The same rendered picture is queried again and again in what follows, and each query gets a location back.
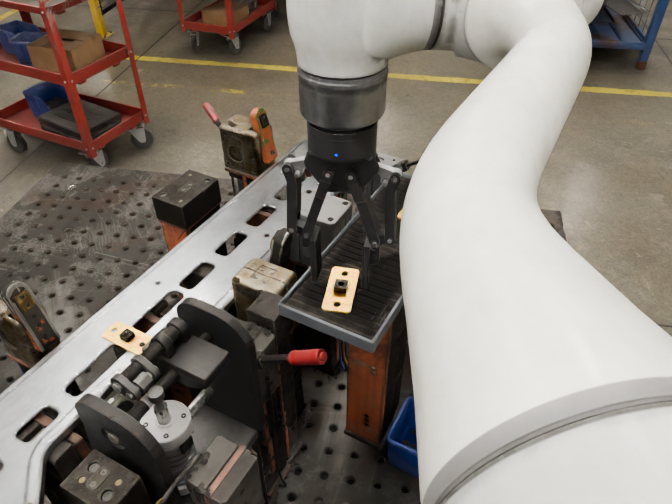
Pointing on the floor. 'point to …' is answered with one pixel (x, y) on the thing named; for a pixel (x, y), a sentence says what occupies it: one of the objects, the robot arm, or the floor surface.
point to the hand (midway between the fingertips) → (341, 260)
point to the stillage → (626, 28)
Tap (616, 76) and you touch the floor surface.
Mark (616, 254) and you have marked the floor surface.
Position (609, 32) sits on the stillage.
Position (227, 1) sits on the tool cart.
